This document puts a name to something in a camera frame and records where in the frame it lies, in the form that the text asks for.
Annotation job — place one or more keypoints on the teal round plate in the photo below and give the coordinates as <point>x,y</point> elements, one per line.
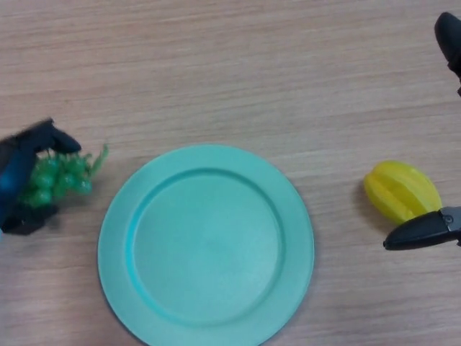
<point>206,244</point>

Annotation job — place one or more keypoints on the yellow starfruit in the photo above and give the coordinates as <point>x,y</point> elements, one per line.
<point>401,191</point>

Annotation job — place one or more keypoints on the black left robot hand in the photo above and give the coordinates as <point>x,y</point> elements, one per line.
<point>21,169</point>

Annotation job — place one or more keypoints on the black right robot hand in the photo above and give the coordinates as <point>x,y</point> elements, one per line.
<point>428,230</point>

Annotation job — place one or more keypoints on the green grapes bunch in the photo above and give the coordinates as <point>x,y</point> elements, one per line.
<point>59,176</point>

